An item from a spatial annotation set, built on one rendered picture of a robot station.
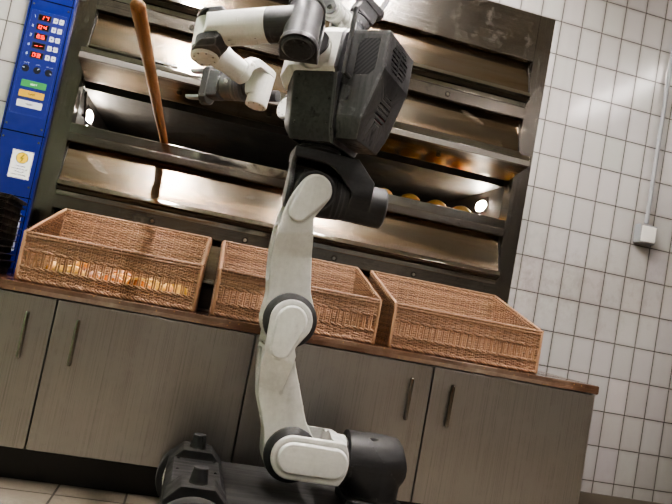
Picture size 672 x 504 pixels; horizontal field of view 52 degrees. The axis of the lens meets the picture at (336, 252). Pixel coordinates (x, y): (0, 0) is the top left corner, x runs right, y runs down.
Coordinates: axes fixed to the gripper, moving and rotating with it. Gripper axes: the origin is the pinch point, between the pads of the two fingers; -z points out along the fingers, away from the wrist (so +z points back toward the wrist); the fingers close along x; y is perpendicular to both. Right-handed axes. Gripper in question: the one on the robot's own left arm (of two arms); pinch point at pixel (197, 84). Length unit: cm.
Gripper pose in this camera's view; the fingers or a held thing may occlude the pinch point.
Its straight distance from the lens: 223.3
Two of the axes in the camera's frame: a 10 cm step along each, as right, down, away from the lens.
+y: 3.9, 1.5, 9.1
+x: -1.9, 9.8, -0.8
